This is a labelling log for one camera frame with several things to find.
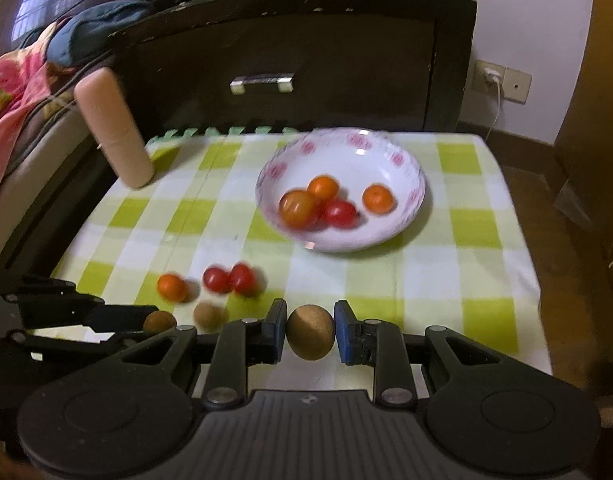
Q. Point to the brown longan fruit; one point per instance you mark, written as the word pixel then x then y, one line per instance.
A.
pixel 310 332
pixel 209 317
pixel 158 322

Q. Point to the pink floral blanket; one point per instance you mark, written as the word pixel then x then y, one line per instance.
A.
pixel 27 77

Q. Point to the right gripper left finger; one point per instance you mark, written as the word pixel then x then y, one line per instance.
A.
pixel 242 344

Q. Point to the green foam mat edge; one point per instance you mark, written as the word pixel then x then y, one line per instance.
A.
pixel 192 132

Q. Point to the grey mattress edge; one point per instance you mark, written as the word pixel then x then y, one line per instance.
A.
pixel 38 171

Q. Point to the green checkered tablecloth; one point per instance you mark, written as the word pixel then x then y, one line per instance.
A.
pixel 463 263

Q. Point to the red cherry tomato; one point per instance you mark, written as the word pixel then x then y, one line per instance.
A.
pixel 340 214
pixel 242 280
pixel 216 279

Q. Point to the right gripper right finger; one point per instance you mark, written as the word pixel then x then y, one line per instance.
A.
pixel 381 346

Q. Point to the wall power socket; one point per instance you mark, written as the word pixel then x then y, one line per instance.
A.
pixel 493 79

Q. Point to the white floral porcelain bowl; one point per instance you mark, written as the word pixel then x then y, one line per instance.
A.
pixel 356 158

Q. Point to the small orange tangerine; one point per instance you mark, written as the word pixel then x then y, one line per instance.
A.
pixel 171 287
pixel 378 199
pixel 324 187

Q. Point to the dark wooden cabinet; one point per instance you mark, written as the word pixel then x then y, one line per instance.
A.
pixel 395 65

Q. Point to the blue cloth bundle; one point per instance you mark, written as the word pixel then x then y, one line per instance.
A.
pixel 87 34

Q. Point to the silver drawer handle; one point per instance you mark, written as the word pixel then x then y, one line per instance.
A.
pixel 257 83

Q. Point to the brown wooden wardrobe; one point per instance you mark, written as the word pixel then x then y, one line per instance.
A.
pixel 585 142

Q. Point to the large red tomato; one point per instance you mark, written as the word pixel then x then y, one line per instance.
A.
pixel 299 209

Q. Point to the pink ribbed cylinder case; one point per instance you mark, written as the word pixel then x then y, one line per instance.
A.
pixel 104 109

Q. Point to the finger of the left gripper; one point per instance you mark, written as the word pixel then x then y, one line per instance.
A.
pixel 74 309
pixel 20 346

